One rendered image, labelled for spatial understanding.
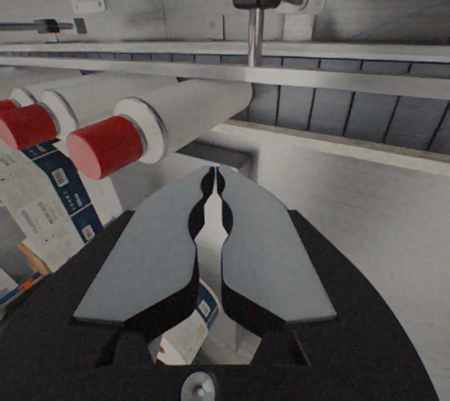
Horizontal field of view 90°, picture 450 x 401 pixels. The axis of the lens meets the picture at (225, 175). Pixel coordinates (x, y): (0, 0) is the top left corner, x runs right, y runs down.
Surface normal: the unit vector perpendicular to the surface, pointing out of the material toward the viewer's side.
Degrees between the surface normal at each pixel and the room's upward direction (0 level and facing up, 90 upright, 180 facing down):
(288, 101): 0
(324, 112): 0
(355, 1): 0
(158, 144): 45
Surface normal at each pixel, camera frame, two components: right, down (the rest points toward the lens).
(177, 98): 0.56, -0.47
